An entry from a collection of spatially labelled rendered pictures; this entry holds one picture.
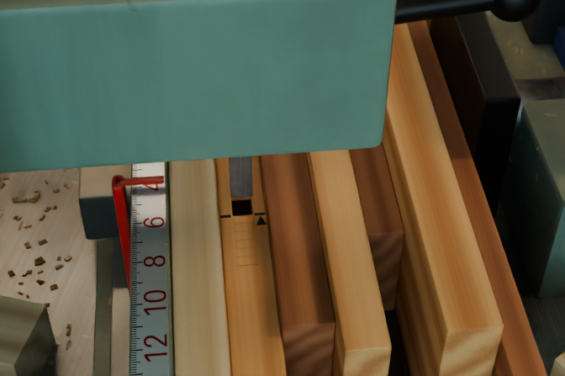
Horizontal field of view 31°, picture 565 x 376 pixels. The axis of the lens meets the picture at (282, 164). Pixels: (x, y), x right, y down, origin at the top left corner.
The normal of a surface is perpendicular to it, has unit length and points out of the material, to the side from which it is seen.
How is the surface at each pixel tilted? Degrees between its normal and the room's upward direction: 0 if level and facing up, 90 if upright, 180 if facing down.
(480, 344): 90
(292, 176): 0
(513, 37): 0
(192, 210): 0
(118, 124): 90
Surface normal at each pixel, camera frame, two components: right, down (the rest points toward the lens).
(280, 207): 0.00, -0.72
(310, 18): 0.11, 0.69
